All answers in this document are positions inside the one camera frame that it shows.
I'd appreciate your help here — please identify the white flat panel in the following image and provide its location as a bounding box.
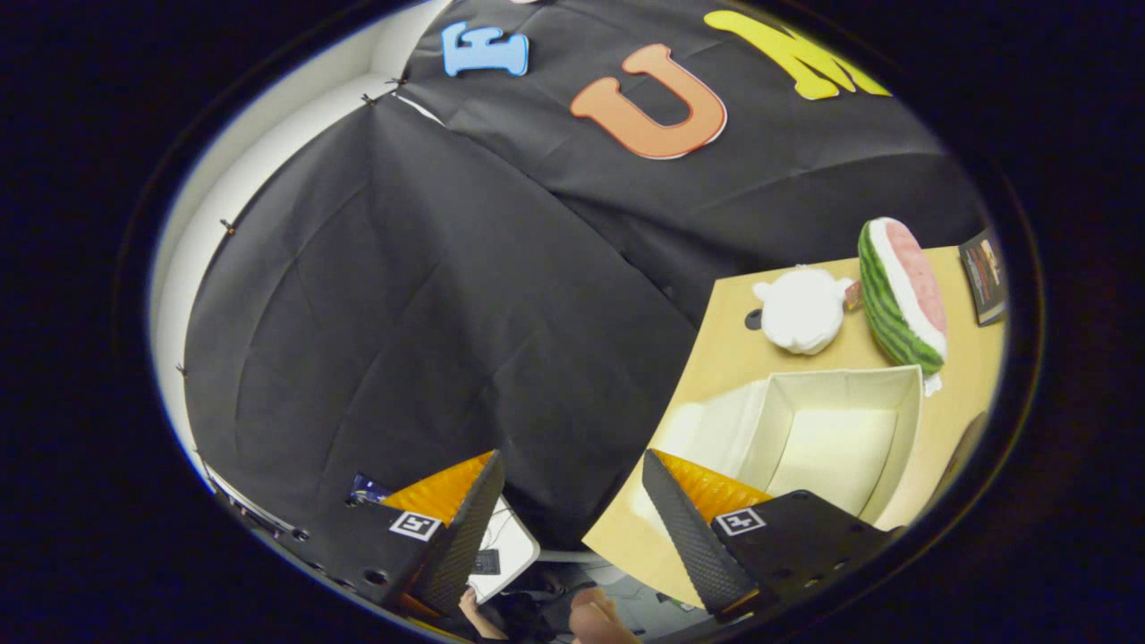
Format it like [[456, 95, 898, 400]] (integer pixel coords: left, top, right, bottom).
[[467, 496, 542, 605]]

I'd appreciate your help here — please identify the watermelon slice plush toy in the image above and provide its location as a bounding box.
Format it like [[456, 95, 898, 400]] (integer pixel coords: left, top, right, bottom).
[[857, 217, 949, 396]]

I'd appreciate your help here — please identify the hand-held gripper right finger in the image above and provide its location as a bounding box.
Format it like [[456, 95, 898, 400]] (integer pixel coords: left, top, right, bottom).
[[641, 449, 904, 623]]

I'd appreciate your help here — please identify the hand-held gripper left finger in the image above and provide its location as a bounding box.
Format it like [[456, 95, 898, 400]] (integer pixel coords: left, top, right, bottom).
[[286, 450, 506, 618]]

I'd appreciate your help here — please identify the black cover book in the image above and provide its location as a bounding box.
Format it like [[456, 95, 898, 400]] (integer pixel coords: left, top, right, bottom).
[[959, 228, 1010, 327]]

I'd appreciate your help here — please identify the cream fabric storage box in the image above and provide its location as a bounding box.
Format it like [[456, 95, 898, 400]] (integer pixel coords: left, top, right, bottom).
[[626, 365, 924, 538]]

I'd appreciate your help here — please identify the white plush toy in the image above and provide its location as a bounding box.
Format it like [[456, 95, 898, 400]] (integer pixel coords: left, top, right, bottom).
[[753, 267, 855, 356]]

